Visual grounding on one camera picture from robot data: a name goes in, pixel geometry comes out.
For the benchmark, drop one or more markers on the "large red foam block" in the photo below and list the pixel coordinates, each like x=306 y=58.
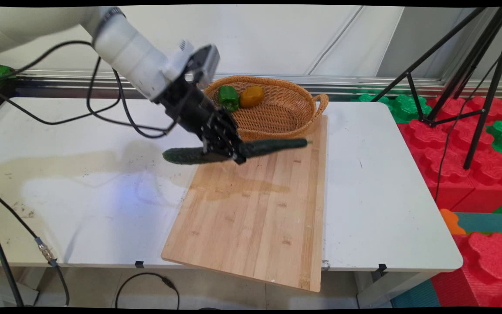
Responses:
x=451 y=157

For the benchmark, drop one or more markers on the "dark green cucumber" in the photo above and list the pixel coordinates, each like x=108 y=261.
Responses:
x=273 y=146

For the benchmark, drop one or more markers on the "green bell pepper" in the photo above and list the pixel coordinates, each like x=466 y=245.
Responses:
x=228 y=98

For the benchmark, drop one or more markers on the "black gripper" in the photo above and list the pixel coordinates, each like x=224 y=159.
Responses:
x=185 y=104

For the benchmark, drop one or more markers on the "orange foam piece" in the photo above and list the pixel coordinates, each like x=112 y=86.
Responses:
x=451 y=221

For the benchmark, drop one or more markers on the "green toy vegetable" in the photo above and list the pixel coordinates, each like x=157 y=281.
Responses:
x=1 y=72

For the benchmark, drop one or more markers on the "black table edge clip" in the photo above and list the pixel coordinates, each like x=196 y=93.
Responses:
x=382 y=267
x=139 y=264

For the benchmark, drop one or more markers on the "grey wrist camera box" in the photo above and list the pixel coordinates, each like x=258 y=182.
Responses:
x=201 y=61

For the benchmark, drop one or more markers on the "woven wicker basket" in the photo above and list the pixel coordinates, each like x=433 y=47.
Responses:
x=277 y=117

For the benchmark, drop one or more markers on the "bamboo cutting board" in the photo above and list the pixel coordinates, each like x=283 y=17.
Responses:
x=255 y=209

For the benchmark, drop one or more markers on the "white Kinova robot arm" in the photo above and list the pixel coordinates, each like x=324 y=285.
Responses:
x=120 y=48

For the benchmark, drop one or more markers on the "grey table leg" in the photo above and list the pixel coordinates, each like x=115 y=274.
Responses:
x=386 y=290

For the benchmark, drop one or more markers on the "black camera tripod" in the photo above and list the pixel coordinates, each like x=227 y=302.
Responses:
x=486 y=65

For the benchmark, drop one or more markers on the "teal foam mat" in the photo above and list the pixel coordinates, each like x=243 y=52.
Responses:
x=490 y=221

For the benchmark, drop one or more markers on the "aluminium frame rail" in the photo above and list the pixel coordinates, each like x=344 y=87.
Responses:
x=364 y=83

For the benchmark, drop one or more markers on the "small red foam block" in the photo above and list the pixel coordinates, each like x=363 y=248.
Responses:
x=490 y=261

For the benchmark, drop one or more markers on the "orange bell pepper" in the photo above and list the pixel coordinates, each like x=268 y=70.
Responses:
x=252 y=96

